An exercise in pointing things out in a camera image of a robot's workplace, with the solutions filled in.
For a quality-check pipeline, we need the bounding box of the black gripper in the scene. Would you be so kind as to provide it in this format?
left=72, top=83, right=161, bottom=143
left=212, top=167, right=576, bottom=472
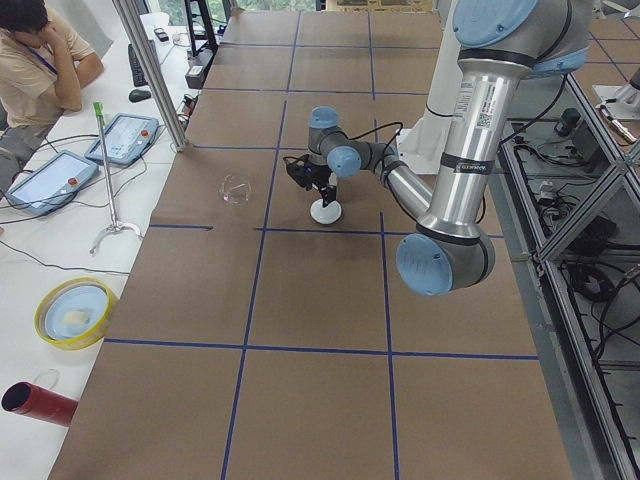
left=307, top=163, right=337, bottom=208

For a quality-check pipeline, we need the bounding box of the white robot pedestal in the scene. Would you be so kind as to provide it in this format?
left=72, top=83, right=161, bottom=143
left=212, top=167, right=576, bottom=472
left=398, top=1, right=462, bottom=175

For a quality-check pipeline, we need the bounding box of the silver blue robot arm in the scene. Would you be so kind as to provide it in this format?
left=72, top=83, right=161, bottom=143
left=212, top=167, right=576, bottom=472
left=286, top=1, right=593, bottom=296

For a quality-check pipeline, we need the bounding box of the far teach pendant tablet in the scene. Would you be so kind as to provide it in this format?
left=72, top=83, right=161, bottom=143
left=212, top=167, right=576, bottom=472
left=99, top=113, right=160, bottom=167

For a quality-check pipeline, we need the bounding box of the black keyboard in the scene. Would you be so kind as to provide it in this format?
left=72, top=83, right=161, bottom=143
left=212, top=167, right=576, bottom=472
left=127, top=44, right=147, bottom=87

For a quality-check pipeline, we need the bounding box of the black computer mouse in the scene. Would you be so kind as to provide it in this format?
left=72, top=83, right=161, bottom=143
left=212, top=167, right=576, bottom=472
left=128, top=89, right=151, bottom=103

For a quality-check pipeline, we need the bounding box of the near teach pendant tablet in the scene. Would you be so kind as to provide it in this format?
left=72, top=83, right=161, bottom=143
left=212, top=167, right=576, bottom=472
left=5, top=150, right=98, bottom=216

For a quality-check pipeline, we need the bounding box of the metal reacher grabber stick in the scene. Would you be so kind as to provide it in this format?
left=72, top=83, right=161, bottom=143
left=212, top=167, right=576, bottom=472
left=89, top=101, right=143, bottom=255

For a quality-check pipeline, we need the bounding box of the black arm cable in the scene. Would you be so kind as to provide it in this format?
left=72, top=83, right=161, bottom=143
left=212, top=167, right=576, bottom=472
left=349, top=121, right=405, bottom=151

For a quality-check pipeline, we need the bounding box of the red cardboard tube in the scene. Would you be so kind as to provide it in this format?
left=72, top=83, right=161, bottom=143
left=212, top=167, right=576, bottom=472
left=1, top=382, right=78, bottom=427

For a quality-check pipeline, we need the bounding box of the clear plastic funnel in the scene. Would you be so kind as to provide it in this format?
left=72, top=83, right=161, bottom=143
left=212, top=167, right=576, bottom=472
left=219, top=174, right=252, bottom=206

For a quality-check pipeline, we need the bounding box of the aluminium frame post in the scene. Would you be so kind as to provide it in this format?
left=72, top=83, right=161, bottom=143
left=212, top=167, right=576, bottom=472
left=113, top=0, right=187, bottom=152

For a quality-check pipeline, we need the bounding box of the seated person beige shirt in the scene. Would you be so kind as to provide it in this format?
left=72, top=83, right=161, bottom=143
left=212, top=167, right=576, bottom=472
left=1, top=0, right=104, bottom=167

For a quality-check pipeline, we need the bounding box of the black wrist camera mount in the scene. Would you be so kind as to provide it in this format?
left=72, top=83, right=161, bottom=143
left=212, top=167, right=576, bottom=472
left=283, top=154, right=313, bottom=191

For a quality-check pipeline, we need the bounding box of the teach pendant tablet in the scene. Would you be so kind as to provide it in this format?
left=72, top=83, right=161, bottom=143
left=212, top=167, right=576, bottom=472
left=5, top=150, right=98, bottom=216
left=99, top=113, right=160, bottom=167

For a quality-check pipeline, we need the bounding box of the yellow tape roll with plate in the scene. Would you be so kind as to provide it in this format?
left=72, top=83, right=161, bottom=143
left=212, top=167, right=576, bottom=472
left=34, top=277, right=118, bottom=351

